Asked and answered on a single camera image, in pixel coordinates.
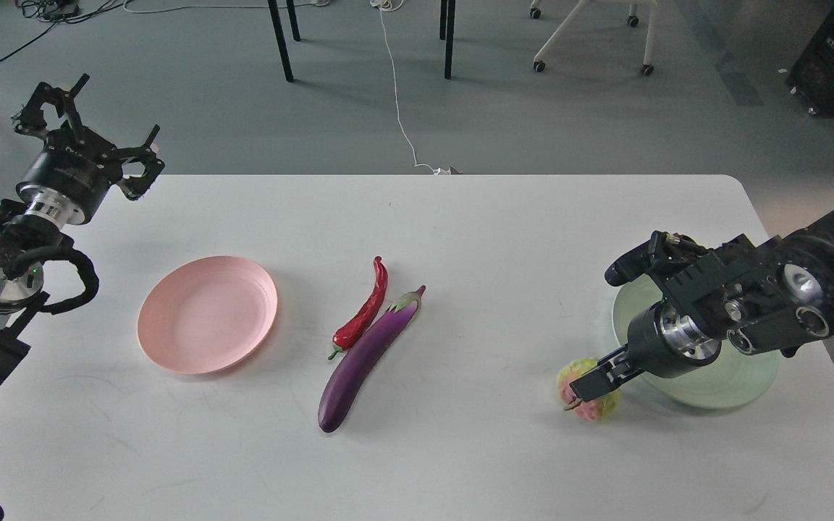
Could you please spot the yellow pink custard apple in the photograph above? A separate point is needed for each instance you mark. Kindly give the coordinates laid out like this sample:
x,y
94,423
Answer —
x,y
596,409

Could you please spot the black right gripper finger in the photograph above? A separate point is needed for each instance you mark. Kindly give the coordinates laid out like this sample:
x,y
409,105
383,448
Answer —
x,y
598,378

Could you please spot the light green plate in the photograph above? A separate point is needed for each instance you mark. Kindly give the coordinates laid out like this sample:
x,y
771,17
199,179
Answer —
x,y
733,380

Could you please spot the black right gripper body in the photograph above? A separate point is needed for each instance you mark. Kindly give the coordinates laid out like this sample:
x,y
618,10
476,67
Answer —
x,y
668,344

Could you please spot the pink plate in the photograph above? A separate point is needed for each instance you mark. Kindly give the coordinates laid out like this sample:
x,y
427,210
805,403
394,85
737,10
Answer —
x,y
207,315

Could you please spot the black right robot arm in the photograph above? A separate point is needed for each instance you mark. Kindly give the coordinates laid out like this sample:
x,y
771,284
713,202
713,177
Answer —
x,y
775,297

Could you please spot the red chili pepper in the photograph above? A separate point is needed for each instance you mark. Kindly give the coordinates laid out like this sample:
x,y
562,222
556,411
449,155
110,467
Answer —
x,y
348,335

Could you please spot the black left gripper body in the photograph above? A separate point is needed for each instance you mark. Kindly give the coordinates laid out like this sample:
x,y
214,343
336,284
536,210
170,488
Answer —
x,y
78,172

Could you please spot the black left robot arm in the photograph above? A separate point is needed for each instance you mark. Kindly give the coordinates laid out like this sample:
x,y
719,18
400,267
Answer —
x,y
41,270

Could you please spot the purple eggplant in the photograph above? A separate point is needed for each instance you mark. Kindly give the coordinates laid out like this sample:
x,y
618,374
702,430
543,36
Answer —
x,y
347,379

